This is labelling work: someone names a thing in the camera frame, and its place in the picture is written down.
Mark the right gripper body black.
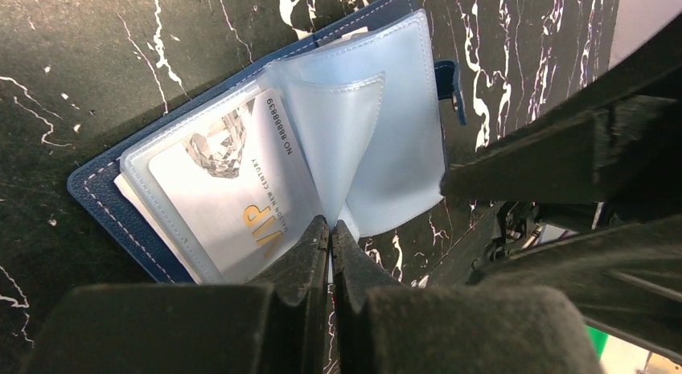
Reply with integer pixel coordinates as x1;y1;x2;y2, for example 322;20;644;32
425;202;602;286

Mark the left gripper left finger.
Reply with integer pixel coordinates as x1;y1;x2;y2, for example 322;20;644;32
22;216;330;373

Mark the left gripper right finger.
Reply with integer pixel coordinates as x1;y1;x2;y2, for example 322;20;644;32
331;221;602;373

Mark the silver credit card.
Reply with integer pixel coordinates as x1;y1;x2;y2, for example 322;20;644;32
148;88;319;283

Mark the blue leather card holder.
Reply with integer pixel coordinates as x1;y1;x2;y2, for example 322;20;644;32
68;0;461;284

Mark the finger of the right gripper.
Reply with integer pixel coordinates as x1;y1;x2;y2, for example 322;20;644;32
468;215;681;361
441;18;681;203

